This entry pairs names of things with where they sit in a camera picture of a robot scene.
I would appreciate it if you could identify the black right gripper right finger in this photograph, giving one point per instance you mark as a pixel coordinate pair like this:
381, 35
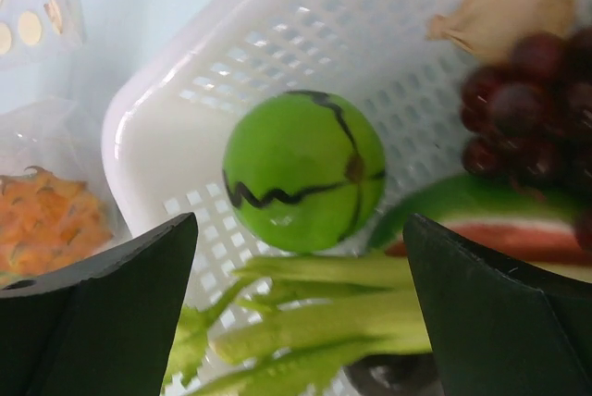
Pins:
497, 325

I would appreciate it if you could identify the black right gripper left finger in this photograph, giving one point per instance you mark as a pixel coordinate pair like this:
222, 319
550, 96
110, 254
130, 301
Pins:
102, 326

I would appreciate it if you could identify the orange toy pineapple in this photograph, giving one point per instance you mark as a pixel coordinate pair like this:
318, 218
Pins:
48, 223

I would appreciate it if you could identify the clear red-zipper zip bag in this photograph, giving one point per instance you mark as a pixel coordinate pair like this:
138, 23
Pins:
56, 135

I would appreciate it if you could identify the green toy melon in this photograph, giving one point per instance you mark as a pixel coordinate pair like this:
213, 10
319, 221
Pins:
304, 171

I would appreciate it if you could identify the clear cream-dotted zip bag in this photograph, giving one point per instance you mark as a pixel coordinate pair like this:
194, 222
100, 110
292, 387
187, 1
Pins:
32, 30

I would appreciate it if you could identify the toy watermelon slice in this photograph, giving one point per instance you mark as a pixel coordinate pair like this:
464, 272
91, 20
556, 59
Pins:
535, 227

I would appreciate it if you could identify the green toy celery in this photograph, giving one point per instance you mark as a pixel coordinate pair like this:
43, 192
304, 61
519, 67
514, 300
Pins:
301, 318

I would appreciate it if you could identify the dark toy grapes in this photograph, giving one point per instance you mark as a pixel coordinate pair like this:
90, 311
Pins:
531, 119

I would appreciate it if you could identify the white perforated plastic basket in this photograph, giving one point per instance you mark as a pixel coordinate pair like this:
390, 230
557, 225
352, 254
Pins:
166, 130

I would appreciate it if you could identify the beige toy garlic bulb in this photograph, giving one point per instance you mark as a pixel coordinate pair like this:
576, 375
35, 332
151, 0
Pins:
488, 29

